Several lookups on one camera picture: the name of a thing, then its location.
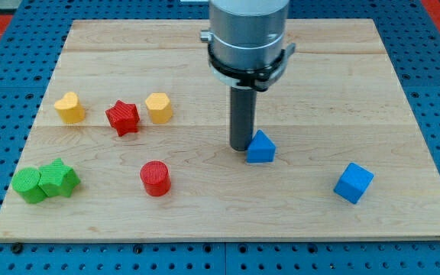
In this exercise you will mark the yellow heart block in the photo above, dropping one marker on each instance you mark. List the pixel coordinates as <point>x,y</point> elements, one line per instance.
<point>69,108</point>

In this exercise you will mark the green star block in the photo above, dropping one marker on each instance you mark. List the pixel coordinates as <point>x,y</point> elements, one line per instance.
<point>58,179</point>

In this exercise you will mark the blue cube block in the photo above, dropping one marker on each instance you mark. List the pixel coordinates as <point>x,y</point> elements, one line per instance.
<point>353,183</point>

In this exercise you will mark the red cylinder block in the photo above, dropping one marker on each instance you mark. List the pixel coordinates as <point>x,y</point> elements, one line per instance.
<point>155,178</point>

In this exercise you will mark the blue triangle block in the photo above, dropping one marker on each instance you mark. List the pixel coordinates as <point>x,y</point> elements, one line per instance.
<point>261,149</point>

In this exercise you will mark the green cylinder block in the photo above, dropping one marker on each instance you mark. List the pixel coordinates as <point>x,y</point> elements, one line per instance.
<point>25,183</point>

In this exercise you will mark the yellow hexagon block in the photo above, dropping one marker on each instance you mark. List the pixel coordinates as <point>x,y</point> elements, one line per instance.
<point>159,107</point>

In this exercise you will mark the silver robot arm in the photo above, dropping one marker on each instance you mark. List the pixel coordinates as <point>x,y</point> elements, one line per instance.
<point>245,42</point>

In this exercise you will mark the wooden board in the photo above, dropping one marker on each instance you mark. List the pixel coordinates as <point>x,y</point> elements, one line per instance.
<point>338,102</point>

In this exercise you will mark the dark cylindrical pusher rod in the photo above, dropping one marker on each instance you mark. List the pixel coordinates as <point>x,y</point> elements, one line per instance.
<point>242,115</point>

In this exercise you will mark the red star block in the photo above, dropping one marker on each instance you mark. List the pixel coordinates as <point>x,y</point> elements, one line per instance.
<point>123,117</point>

